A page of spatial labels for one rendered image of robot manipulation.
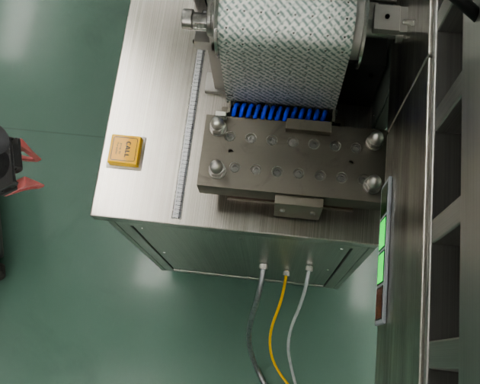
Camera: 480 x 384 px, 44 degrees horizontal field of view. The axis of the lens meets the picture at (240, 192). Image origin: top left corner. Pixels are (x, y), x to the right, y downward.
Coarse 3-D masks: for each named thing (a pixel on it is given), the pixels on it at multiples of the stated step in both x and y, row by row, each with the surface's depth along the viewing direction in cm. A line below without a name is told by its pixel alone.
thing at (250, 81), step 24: (240, 72) 115; (264, 72) 114; (288, 72) 113; (312, 72) 112; (336, 72) 111; (240, 96) 125; (264, 96) 124; (288, 96) 123; (312, 96) 121; (336, 96) 120
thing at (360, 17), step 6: (360, 0) 102; (360, 6) 101; (360, 12) 101; (360, 18) 101; (360, 24) 101; (354, 30) 101; (360, 30) 101; (354, 36) 102; (360, 36) 102; (354, 42) 102; (360, 42) 102; (354, 48) 103; (354, 54) 105
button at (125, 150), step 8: (112, 136) 138; (120, 136) 138; (128, 136) 138; (136, 136) 138; (112, 144) 137; (120, 144) 137; (128, 144) 137; (136, 144) 137; (112, 152) 137; (120, 152) 137; (128, 152) 137; (136, 152) 137; (112, 160) 136; (120, 160) 136; (128, 160) 136; (136, 160) 136
